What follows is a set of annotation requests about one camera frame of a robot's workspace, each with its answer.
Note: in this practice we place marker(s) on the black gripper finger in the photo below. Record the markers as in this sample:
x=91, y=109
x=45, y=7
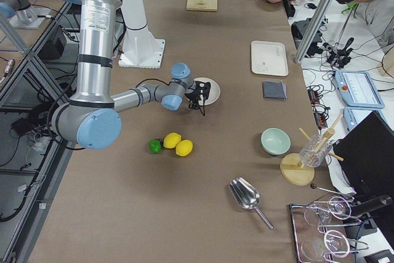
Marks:
x=207, y=89

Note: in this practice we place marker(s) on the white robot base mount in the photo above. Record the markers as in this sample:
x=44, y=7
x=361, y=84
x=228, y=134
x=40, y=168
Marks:
x=140, y=48

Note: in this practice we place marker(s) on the grey folded cloth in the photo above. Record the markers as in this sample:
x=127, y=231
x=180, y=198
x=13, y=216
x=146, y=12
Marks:
x=275, y=90

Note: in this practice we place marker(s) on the cream round plate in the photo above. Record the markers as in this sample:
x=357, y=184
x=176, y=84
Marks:
x=214, y=91

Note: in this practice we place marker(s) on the black monitor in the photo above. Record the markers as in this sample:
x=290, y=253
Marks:
x=367, y=151

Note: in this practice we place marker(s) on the yellow lemon far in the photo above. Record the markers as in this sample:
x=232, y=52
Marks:
x=184, y=148

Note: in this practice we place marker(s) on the cream rabbit tray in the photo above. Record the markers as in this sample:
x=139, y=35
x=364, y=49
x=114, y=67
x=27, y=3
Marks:
x=269, y=58

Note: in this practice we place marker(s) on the aluminium frame post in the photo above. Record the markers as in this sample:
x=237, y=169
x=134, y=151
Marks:
x=311, y=30

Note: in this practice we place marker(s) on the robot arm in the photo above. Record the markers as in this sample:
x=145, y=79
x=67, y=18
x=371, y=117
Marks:
x=91, y=117
x=21, y=14

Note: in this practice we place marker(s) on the green lime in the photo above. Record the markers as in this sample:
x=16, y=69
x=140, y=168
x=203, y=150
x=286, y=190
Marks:
x=155, y=146

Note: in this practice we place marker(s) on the steel metal scoop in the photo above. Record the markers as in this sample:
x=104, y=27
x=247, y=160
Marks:
x=248, y=197

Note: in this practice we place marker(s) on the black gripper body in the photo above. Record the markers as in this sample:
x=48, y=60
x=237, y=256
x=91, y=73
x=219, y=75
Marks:
x=192, y=98

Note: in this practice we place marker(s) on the black wire glass rack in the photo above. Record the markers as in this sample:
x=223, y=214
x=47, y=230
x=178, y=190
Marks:
x=319, y=228

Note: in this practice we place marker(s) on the mint green bowl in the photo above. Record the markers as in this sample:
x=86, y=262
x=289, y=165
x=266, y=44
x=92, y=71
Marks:
x=275, y=141

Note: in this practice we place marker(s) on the glass cup on stand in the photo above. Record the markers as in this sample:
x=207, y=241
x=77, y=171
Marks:
x=315, y=151

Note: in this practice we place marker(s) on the blue teach pendant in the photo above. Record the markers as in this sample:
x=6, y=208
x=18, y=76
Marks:
x=357, y=89
x=354, y=115

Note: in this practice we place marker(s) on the yellow lemon near lime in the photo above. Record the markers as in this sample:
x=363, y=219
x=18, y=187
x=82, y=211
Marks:
x=171, y=140

